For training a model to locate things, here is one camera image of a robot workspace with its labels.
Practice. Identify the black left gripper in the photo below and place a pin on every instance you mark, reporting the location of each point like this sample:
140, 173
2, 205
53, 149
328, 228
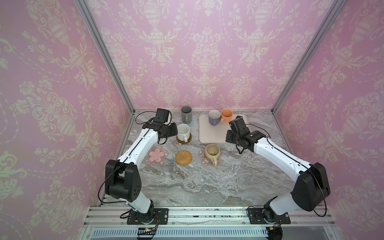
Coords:
174, 130

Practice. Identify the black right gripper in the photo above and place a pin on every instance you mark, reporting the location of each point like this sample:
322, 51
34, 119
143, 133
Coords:
230, 138

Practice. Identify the white speckled mug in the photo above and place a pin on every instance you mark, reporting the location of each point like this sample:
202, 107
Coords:
183, 132

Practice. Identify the orange ceramic mug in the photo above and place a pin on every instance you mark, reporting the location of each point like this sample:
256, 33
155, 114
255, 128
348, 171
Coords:
226, 116

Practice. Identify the grey ceramic mug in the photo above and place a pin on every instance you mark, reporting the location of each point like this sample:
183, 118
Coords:
186, 114

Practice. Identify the pink flower coaster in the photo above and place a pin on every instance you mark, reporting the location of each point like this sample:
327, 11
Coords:
205, 160
156, 157

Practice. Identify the beige glazed round mug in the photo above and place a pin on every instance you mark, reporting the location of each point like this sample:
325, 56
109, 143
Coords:
213, 153

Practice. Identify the brown round wooden coaster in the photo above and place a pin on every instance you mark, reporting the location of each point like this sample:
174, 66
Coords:
183, 142

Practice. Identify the purple ceramic mug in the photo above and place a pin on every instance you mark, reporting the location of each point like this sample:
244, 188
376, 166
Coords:
214, 117

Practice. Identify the woven rattan round coaster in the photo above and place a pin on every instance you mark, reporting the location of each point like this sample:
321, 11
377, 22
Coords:
183, 158

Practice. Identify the blue woven round coaster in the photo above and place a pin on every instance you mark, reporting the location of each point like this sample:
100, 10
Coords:
189, 124

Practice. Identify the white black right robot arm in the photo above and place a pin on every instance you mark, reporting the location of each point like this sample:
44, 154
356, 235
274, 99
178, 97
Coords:
311, 182

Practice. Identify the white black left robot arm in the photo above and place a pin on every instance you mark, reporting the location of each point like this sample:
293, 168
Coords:
123, 181

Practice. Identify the cream rectangular tray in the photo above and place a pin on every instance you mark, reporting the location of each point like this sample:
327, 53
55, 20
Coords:
209, 134

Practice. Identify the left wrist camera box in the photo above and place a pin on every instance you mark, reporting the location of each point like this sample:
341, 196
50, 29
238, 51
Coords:
162, 116

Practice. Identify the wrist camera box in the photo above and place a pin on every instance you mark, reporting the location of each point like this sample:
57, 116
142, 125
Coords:
162, 116
238, 126

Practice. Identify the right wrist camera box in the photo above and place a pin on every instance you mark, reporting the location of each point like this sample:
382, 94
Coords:
238, 126

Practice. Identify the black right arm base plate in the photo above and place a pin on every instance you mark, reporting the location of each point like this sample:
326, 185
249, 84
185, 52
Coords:
260, 216

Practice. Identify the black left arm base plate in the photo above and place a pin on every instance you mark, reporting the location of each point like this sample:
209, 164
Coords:
160, 216

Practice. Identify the aluminium front rail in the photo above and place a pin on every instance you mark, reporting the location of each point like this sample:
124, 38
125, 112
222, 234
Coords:
201, 216

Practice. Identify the white perforated cable duct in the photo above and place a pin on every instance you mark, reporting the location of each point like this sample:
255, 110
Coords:
179, 233

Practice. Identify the left aluminium corner post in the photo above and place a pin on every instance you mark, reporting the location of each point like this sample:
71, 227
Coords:
102, 48

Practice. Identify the aluminium corner post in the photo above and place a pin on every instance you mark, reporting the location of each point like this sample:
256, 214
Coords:
102, 48
318, 37

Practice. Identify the right aluminium corner post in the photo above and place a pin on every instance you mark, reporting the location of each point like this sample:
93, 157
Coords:
318, 37

